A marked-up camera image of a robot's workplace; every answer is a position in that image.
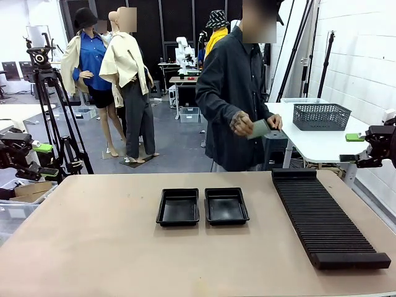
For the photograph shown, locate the person's left hand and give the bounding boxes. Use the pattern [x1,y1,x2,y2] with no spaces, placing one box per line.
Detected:
[266,113,283,131]

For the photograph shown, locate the large clear plastic bin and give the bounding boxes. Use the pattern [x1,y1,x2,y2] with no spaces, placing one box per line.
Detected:
[0,181,59,248]

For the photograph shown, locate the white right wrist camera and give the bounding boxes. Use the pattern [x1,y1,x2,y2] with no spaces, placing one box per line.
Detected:
[382,108,396,125]

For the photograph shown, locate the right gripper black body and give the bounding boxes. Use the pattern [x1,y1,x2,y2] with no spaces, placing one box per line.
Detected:
[366,124,396,168]

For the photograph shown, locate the mannequin with blue shirt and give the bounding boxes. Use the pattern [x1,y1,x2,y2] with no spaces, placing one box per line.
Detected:
[60,7,126,158]

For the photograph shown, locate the clear floor storage bin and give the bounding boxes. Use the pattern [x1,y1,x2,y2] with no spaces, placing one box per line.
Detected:
[71,107,100,122]
[179,106,202,124]

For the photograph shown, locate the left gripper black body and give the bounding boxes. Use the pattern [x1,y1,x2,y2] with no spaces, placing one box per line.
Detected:
[0,127,33,170]

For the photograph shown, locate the white side table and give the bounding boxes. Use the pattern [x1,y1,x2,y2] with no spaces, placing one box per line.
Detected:
[265,101,377,189]

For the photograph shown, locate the dark mannequin base plate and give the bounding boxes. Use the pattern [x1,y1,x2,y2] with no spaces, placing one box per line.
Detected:
[119,153,155,170]

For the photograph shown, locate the person's left forearm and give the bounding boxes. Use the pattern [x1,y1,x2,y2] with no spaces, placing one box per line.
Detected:
[258,92,276,120]

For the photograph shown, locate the clear plastic storage box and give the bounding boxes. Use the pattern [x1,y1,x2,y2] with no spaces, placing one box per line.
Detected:
[280,97,329,105]

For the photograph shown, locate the person's tattooed right hand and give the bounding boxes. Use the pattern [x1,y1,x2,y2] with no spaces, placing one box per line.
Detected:
[230,111,255,137]

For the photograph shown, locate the mannequin with cream jacket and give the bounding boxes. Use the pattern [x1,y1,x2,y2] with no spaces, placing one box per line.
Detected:
[98,6,160,164]

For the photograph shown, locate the person's right forearm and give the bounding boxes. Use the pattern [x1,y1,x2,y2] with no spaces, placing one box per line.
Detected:
[195,92,239,131]

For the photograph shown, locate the green perforated circuit board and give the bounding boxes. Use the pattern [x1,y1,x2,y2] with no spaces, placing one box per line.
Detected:
[247,119,272,140]

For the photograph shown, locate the white standing board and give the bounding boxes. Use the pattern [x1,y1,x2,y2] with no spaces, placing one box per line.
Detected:
[26,25,50,49]

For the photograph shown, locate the dark computer monitor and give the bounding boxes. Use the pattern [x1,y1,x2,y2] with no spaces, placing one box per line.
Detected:
[18,61,35,84]
[1,61,22,82]

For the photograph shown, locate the person in dark shirt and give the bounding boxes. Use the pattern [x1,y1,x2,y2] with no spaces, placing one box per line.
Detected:
[195,0,284,173]

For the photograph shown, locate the black plastic ESD tray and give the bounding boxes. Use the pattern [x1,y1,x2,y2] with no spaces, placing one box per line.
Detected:
[204,186,251,226]
[155,187,200,228]

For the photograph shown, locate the pink topped background table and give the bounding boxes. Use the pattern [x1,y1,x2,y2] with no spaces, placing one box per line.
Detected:
[169,76,199,120]

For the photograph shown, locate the black camera tripod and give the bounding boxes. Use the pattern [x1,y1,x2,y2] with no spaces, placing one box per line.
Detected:
[26,67,95,183]

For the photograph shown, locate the brown cardboard box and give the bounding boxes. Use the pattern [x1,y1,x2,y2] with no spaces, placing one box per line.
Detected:
[9,181,54,204]

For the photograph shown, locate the white round edged table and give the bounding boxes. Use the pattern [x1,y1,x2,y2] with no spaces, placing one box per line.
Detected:
[0,103,58,132]

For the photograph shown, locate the mannequin with yellow scarf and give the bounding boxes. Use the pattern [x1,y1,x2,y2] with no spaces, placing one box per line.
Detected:
[199,9,231,67]

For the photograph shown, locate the black slotted board rack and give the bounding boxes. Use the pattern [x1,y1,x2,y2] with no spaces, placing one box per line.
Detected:
[271,168,392,270]

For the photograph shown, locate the grey woven plastic basket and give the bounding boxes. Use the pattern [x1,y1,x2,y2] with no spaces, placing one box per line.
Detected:
[292,103,353,132]

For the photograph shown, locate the black light stand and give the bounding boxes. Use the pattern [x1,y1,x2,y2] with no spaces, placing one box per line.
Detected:
[318,30,337,99]
[276,0,320,103]

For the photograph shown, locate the dark grey plastic stool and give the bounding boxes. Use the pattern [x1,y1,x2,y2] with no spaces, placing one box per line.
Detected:
[262,129,290,171]

